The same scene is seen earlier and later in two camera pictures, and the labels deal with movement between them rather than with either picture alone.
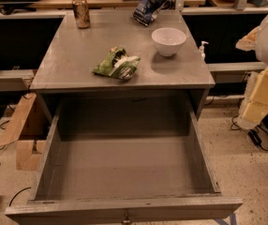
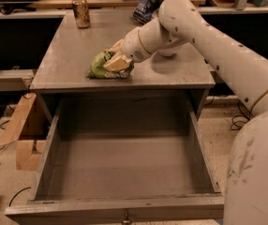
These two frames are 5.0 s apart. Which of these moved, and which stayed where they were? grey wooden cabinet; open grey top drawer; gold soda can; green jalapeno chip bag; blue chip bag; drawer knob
Moved: green jalapeno chip bag
Stayed: open grey top drawer; drawer knob; grey wooden cabinet; gold soda can; blue chip bag
